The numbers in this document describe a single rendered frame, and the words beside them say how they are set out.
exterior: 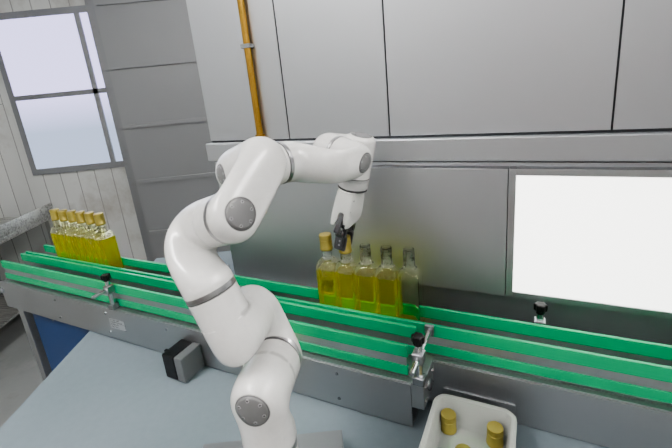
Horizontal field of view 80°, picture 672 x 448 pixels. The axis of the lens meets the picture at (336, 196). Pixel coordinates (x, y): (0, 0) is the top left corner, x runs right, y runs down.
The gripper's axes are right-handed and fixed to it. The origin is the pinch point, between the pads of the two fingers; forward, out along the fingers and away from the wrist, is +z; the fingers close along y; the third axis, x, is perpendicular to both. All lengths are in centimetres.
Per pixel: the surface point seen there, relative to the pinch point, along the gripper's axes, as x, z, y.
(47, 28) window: -301, -23, -111
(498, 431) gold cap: 47, 23, 15
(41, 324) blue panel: -123, 80, 13
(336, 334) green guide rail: 7.1, 18.3, 13.5
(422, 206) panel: 16.0, -10.7, -12.2
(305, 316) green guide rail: -5.3, 23.8, 6.1
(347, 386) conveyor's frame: 12.9, 30.5, 15.4
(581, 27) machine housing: 39, -58, -15
